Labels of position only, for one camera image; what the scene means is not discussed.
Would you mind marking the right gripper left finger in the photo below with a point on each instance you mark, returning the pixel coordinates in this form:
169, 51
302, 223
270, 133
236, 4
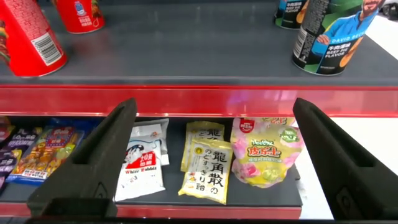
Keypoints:
93, 168

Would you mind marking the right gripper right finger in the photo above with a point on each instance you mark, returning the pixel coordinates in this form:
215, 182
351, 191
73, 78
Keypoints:
348, 168

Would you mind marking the pink and yellow candy bag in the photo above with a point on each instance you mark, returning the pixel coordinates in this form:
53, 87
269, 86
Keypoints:
280, 120
264, 152

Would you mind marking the black and blue snack can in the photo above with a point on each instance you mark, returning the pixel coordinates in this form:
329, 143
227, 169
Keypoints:
287, 14
332, 37

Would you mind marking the red snack can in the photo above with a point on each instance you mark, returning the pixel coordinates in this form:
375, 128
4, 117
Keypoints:
81, 15
28, 40

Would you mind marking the black and red shop shelf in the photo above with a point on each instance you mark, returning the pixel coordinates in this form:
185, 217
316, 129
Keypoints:
192, 71

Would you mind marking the blue candy bag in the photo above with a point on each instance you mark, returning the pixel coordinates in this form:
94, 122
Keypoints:
74, 123
46, 152

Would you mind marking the white candy bag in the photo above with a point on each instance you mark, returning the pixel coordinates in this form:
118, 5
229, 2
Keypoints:
155, 130
141, 169

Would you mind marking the purple candy bag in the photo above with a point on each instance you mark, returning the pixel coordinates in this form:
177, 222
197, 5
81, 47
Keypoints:
12, 149

